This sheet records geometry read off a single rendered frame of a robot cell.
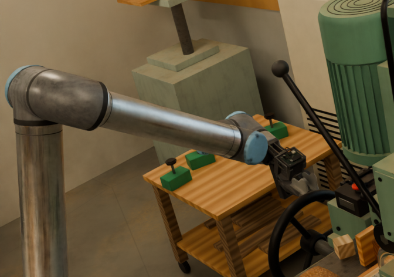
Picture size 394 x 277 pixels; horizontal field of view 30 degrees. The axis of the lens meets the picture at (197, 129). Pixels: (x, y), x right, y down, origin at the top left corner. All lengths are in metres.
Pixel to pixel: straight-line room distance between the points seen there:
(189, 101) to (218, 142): 1.80
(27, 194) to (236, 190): 1.25
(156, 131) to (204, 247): 1.53
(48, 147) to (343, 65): 0.73
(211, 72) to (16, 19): 1.16
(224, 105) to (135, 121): 2.11
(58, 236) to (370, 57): 0.88
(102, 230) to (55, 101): 2.39
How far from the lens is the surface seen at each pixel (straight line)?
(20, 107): 1.74
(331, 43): 1.39
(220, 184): 2.94
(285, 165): 2.00
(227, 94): 3.80
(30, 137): 1.75
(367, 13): 1.36
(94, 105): 1.63
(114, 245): 3.82
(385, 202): 1.29
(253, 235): 3.23
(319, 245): 1.94
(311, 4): 3.11
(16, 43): 4.22
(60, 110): 1.64
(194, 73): 3.67
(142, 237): 3.80
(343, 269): 1.72
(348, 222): 1.81
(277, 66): 1.44
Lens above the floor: 1.92
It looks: 24 degrees down
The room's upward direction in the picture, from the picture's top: 16 degrees counter-clockwise
